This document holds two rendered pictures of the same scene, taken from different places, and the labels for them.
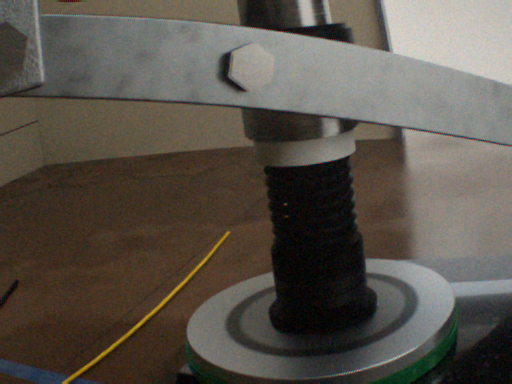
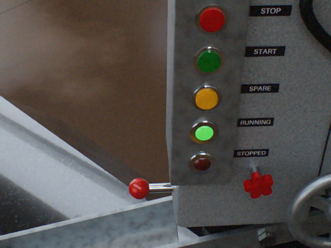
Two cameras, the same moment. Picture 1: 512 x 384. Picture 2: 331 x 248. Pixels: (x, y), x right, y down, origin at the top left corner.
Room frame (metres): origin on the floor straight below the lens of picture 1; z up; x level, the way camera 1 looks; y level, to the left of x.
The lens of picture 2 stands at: (1.14, 0.03, 1.73)
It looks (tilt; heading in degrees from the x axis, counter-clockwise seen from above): 38 degrees down; 194
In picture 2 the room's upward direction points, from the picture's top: 1 degrees clockwise
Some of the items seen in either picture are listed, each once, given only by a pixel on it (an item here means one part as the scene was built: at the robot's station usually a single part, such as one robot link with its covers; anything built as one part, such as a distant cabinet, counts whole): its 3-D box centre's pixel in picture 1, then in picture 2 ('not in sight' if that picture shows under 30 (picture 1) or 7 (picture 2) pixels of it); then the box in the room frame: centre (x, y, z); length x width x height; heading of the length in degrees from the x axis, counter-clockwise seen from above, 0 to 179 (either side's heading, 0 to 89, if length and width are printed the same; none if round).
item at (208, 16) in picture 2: not in sight; (212, 19); (0.61, -0.06, 1.45); 0.03 x 0.01 x 0.03; 109
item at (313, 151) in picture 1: (303, 129); not in sight; (0.46, -0.04, 0.97); 0.07 x 0.07 x 0.04
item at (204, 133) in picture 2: not in sight; (204, 132); (0.60, -0.06, 1.30); 0.02 x 0.01 x 0.02; 109
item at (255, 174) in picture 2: not in sight; (255, 178); (0.58, 0.01, 1.22); 0.04 x 0.04 x 0.04; 19
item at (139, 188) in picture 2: not in sight; (154, 188); (0.57, -0.14, 1.15); 0.08 x 0.03 x 0.03; 109
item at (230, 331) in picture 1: (324, 317); not in sight; (0.46, -0.04, 0.82); 0.21 x 0.21 x 0.01
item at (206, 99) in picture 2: not in sight; (206, 98); (0.61, -0.06, 1.35); 0.03 x 0.01 x 0.03; 109
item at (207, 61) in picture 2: not in sight; (209, 61); (0.61, -0.06, 1.40); 0.03 x 0.01 x 0.03; 109
